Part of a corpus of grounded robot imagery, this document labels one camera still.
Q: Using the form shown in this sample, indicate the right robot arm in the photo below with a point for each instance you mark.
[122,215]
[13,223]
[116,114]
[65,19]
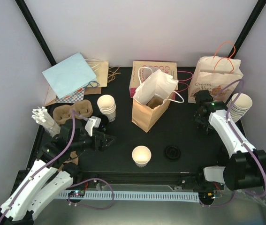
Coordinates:
[240,164]

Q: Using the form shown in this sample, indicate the yellow flat paper bag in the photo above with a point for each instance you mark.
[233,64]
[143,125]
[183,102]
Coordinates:
[100,68]

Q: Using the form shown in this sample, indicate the black front rail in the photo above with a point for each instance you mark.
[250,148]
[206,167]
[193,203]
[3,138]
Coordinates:
[148,178]

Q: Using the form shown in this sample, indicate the kraft bag with white handles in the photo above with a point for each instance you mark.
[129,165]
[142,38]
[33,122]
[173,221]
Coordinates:
[153,96]

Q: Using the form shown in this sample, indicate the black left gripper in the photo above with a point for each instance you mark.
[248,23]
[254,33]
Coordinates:
[97,146]

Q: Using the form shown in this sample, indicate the right stack of paper cups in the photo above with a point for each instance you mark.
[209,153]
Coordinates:
[240,107]

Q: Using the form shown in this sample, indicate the light blue cable duct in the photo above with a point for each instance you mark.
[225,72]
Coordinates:
[134,196]

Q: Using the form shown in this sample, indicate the light blue paper bag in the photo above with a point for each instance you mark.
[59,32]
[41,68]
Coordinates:
[70,75]

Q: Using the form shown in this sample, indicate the left black frame post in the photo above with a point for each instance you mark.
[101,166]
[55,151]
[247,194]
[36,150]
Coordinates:
[36,31]

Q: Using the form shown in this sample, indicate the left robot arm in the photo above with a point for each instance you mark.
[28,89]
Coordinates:
[53,172]

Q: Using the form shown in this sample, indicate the black frame post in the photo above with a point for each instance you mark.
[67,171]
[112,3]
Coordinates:
[247,27]
[36,31]

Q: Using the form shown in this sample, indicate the small circuit board left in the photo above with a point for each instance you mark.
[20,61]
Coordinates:
[76,193]

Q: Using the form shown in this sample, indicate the left stack of paper cups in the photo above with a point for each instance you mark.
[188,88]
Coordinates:
[107,106]

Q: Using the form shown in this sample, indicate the cream bear paper bag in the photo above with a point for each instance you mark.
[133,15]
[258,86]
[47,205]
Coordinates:
[214,73]

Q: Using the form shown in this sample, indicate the small circuit board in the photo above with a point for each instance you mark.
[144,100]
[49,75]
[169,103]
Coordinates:
[210,195]
[76,193]

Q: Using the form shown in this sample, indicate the single white paper cup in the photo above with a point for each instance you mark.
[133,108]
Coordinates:
[141,155]

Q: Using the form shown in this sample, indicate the pink cakes paper bag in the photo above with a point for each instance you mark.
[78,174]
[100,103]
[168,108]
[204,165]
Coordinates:
[137,75]

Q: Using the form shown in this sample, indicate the stack of paper cups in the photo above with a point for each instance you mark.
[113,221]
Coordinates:
[107,106]
[240,107]

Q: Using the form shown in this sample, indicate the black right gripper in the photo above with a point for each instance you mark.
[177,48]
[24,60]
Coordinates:
[197,118]

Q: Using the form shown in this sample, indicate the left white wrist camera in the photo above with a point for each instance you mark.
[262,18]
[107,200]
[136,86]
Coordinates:
[92,122]

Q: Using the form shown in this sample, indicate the two-cup pulp carrier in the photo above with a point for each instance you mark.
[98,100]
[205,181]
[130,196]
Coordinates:
[81,110]

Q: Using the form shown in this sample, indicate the right black frame post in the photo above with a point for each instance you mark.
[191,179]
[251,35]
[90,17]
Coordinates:
[247,27]

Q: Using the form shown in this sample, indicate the small circuit board right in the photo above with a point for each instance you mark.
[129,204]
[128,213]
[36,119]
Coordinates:
[210,195]

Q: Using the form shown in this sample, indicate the stack of black lids left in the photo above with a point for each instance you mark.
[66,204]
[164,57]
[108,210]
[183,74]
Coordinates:
[104,124]

